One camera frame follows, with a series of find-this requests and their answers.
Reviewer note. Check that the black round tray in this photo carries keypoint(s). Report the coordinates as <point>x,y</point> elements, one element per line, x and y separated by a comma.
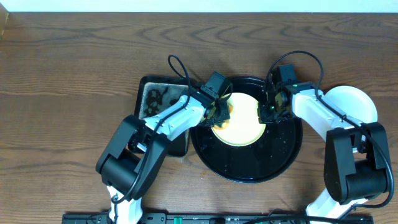
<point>260,161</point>

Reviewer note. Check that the black rectangular soapy tray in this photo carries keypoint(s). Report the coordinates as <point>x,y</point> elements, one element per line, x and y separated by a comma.
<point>156,94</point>

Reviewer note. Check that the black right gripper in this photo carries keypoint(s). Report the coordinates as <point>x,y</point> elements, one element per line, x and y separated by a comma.
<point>263,117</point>

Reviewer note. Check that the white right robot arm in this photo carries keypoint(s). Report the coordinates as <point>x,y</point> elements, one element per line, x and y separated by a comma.
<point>357,171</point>

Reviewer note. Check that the yellow plate with ketchup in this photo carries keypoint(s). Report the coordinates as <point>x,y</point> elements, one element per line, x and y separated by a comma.
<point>244,128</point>

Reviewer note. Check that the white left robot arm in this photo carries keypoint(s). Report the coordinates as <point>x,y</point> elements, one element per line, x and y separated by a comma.
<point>132,159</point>

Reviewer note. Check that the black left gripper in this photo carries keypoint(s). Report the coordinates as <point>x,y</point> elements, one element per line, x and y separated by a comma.
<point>220,116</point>

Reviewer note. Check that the orange green scrub sponge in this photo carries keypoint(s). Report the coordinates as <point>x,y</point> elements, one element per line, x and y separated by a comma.
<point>224,124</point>

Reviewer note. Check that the light blue plate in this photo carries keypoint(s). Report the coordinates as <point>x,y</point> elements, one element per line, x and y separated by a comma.
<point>354,102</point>

